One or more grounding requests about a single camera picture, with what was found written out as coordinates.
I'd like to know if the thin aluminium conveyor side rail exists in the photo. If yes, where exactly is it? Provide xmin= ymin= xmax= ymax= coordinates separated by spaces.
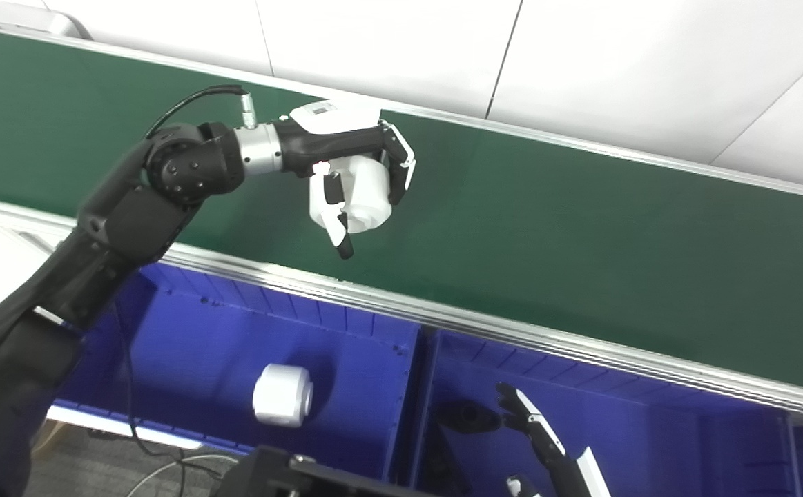
xmin=0 ymin=19 xmax=803 ymax=204

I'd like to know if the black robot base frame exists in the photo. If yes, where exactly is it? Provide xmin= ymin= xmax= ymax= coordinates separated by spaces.
xmin=211 ymin=445 xmax=443 ymax=497

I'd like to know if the green conveyor belt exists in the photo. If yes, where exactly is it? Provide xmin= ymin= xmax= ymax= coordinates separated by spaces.
xmin=0 ymin=29 xmax=803 ymax=396

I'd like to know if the black flanged part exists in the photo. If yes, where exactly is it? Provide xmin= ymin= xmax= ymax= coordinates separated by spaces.
xmin=436 ymin=400 xmax=502 ymax=434

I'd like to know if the grey conveyor end housing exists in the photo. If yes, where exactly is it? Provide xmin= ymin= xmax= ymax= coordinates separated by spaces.
xmin=0 ymin=1 xmax=95 ymax=41

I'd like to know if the white cylindrical part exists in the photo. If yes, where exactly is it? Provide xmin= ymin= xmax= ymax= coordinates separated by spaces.
xmin=253 ymin=364 xmax=314 ymax=429
xmin=310 ymin=155 xmax=394 ymax=234

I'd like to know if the blue bin with black parts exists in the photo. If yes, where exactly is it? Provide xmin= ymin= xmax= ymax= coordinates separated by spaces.
xmin=408 ymin=330 xmax=799 ymax=497

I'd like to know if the blue bin with white parts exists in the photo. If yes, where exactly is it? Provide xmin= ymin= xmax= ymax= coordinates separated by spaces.
xmin=52 ymin=262 xmax=421 ymax=483

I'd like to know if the thin black hanging cable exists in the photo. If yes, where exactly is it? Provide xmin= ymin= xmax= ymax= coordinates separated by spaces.
xmin=115 ymin=304 xmax=233 ymax=480

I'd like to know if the black wrist cable with connector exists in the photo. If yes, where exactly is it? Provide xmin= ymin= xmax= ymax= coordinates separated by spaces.
xmin=144 ymin=84 xmax=258 ymax=139

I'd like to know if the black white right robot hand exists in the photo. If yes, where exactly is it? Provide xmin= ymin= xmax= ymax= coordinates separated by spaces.
xmin=496 ymin=382 xmax=612 ymax=497

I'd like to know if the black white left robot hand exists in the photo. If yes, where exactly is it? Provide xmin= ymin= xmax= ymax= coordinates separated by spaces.
xmin=278 ymin=100 xmax=417 ymax=260

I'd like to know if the white floor cable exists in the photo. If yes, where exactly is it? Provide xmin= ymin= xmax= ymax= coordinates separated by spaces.
xmin=125 ymin=452 xmax=243 ymax=497

